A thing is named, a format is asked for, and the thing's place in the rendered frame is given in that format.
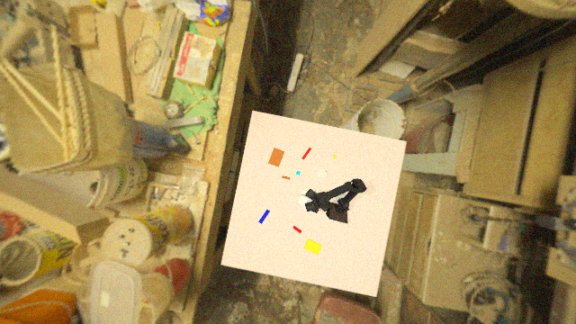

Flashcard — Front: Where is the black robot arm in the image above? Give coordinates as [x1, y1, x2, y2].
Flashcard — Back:
[305, 178, 367, 214]

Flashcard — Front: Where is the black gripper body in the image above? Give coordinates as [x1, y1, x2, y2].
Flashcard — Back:
[305, 189, 330, 212]

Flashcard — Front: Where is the small blue block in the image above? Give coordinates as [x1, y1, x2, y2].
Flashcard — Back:
[259, 210, 270, 224]

